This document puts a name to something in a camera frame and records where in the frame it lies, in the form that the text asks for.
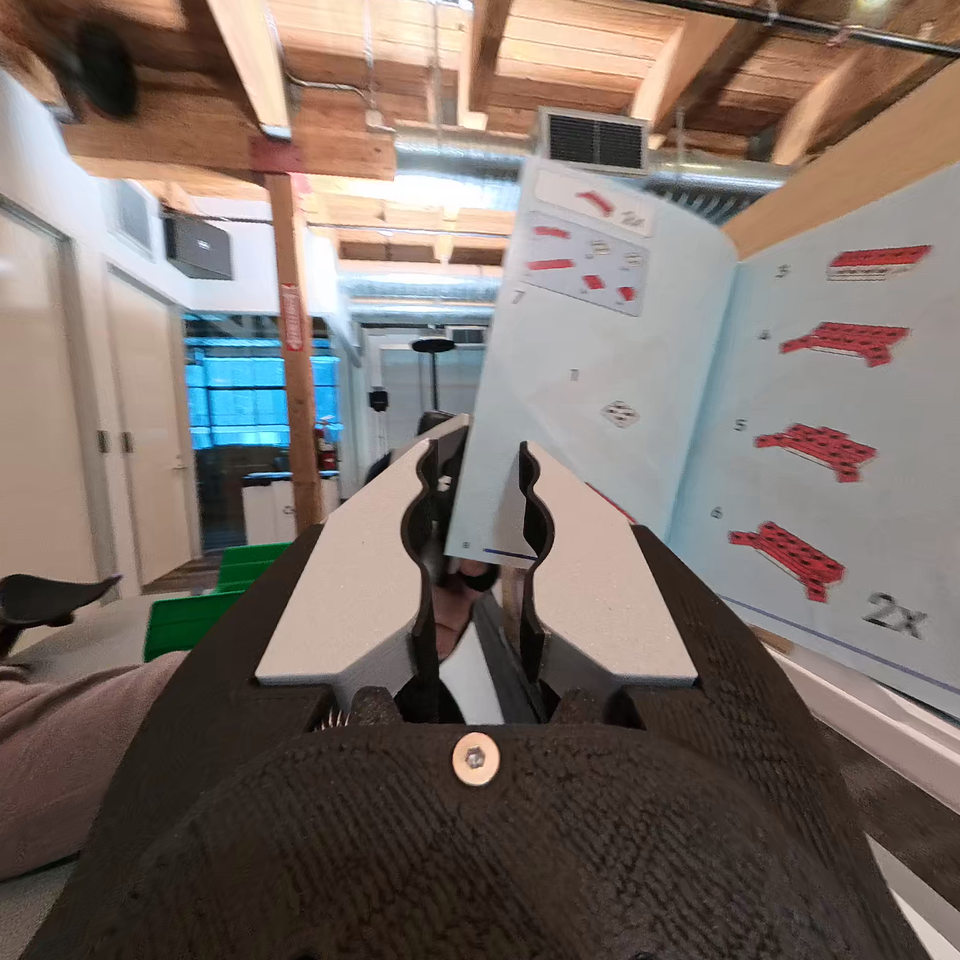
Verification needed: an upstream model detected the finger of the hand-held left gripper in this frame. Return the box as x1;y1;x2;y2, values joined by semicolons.
363;412;472;489

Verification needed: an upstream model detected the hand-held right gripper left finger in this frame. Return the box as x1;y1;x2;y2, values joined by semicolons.
255;439;442;690

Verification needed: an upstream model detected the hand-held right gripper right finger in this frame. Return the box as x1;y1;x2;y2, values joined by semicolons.
519;441;700;691

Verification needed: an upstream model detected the green plastic bin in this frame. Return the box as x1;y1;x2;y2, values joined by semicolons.
142;541;295;663

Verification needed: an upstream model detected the pale blue instruction booklet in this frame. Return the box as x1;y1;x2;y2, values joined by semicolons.
444;156;960;720

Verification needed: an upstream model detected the person's left hand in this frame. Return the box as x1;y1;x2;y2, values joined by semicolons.
433;570;489;663

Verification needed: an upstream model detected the black floor lamp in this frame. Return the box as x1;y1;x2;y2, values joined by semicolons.
409;336;456;415

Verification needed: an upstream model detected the white recycling cabinet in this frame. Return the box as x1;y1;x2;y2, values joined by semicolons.
241;471;342;547

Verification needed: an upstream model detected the large paned window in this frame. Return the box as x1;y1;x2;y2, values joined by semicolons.
183;318;342;451

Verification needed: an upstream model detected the black chair armrest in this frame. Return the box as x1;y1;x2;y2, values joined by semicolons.
0;573;125;654

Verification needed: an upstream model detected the ceiling vent grille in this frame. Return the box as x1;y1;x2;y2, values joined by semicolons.
538;107;652;175

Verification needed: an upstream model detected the white single door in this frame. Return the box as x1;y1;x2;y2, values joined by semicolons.
0;193;102;582

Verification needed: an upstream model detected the black round object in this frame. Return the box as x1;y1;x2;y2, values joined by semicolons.
45;18;140;121

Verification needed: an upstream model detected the black ceiling pipe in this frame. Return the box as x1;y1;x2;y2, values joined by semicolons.
645;0;960;57

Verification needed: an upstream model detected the silver air duct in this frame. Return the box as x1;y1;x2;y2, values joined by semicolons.
393;129;792;207
336;271;505;303

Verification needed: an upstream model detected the wooden post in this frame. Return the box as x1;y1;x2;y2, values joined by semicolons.
262;172;325;535

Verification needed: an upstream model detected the red white post sign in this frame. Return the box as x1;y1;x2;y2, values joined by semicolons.
279;281;305;354

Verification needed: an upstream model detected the black wall speaker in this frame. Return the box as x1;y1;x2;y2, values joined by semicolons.
161;211;235;282

